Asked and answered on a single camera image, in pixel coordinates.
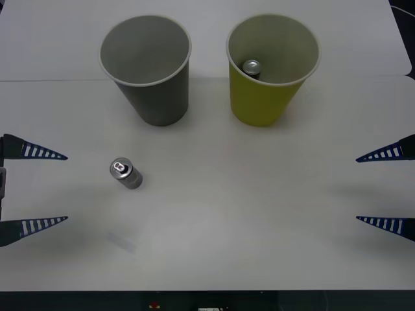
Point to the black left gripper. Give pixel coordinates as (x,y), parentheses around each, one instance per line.
(1,152)

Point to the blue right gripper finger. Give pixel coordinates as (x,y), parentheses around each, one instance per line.
(407,149)
(407,228)

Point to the grey drink can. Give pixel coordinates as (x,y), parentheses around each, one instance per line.
(129,178)

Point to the black robot torso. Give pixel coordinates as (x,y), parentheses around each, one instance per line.
(81,301)

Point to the yellow-green plastic waste bin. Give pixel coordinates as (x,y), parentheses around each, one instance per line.
(259,103)

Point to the grey plastic waste bin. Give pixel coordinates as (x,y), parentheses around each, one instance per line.
(155,103)

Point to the dark can with silver top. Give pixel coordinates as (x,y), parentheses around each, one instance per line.
(252,67)

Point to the red button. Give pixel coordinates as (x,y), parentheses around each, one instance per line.
(154,304)

